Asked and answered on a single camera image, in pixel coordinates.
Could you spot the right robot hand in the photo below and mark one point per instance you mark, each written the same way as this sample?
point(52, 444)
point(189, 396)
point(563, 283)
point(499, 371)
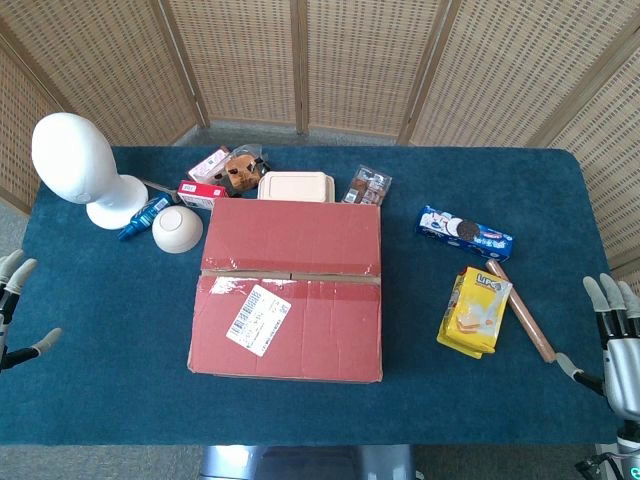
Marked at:
point(622, 370)

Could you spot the large cardboard box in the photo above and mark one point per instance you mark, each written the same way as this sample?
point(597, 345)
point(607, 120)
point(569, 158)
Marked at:
point(310, 325)

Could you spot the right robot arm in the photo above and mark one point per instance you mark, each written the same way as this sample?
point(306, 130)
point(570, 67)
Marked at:
point(627, 442)

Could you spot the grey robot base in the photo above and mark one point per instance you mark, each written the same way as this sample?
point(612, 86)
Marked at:
point(300, 465)

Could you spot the blue cookie package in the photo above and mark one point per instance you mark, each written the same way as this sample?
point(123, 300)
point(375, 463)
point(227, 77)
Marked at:
point(465, 230)

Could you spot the small red white box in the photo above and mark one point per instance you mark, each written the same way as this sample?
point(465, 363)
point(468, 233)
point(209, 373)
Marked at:
point(200, 192)

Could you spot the yellow snack bag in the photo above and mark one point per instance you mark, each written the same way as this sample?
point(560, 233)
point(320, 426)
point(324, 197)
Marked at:
point(475, 315)

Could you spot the clear tray of brown snacks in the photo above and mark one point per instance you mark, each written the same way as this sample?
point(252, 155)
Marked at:
point(367, 185)

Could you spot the beige lidded food container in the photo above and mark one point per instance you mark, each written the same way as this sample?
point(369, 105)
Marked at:
point(295, 186)

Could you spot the woven folding screen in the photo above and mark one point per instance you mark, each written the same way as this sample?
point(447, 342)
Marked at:
point(350, 60)

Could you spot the muffin in clear wrapper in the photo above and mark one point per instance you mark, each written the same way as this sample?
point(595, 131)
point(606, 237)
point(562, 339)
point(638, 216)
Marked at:
point(240, 172)

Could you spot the pink snack packet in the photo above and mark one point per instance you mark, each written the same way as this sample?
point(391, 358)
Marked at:
point(207, 165)

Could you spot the cream upturned bowl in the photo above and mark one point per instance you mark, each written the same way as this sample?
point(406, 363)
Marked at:
point(177, 230)

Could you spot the thin grey utensil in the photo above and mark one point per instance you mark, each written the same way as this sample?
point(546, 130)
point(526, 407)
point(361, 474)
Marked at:
point(160, 186)

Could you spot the blue tablecloth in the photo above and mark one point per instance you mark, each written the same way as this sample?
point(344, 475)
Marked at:
point(125, 350)

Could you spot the blue plastic bottle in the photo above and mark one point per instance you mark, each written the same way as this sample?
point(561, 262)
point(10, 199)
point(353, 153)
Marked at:
point(145, 215)

